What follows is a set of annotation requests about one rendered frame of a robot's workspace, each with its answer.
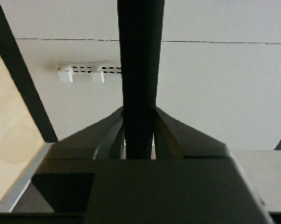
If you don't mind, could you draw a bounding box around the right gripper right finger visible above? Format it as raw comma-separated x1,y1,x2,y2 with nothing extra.
153,106,236,160

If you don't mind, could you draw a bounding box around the black metal bar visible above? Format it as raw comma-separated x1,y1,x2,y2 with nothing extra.
117,0,165,159

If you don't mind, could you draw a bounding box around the light grey wall panel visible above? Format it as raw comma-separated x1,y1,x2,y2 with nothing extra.
0,0,281,151

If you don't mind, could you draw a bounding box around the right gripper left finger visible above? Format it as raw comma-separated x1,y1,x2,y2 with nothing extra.
42,106,125,160

